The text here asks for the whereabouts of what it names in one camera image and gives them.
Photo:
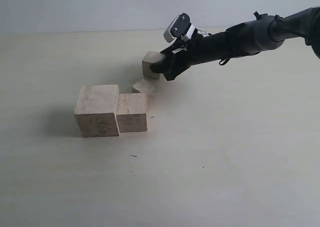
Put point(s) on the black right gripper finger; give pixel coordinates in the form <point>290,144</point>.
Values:
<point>161,63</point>
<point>173,72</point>

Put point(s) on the second largest wooden cube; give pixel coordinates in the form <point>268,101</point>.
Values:
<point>132,112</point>

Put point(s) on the smallest wooden cube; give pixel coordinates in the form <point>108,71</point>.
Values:
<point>144,86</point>

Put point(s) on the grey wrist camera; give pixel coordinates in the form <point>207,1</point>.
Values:
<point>180,28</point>

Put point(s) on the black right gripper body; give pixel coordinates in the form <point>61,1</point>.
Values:
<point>192,53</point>

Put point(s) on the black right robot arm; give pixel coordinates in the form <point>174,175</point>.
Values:
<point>265,33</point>

